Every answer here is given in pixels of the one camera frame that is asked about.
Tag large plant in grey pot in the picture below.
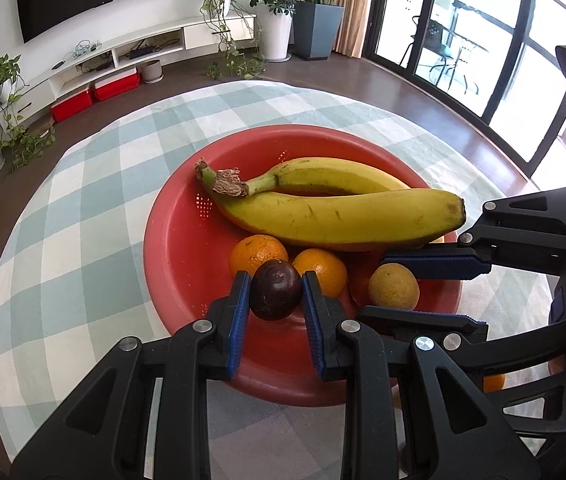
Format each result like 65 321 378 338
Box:
269 0 346 60

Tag plant in tall white pot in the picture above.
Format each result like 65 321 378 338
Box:
242 0 298 63

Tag red colander bowl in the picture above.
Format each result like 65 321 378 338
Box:
144 125 464 407

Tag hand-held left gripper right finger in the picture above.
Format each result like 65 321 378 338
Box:
302 270 541 480

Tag dark purple round fruit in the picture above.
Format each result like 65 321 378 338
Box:
250 259 304 322

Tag glass sliding door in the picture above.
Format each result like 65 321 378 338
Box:
363 0 566 178

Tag green white checked tablecloth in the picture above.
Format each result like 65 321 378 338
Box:
0 79 558 480

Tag white television cabinet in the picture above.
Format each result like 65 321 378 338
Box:
8 14 258 121

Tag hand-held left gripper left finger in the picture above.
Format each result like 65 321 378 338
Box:
10 270 252 480

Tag orange with green stem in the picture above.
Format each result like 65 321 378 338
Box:
229 234 290 278

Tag small grey pot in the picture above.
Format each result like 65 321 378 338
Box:
140 59 164 84

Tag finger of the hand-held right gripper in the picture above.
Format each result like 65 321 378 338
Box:
380 186 566 281
358 306 566 418

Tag black metal chair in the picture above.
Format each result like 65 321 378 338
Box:
400 15 438 68

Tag trailing plant in white pot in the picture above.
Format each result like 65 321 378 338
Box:
198 0 268 81

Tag yellow banana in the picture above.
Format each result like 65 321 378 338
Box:
194 159 466 252
245 156 411 197

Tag red storage box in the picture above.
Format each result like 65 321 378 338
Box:
93 71 142 102
50 89 94 123

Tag smooth orange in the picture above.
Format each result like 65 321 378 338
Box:
292 248 348 298

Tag beige curtain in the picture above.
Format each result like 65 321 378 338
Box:
333 0 376 58

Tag trailing pothos in white pot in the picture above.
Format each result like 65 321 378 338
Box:
0 54 56 171

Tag yellow-green round fruit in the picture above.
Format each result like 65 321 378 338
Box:
368 262 421 312

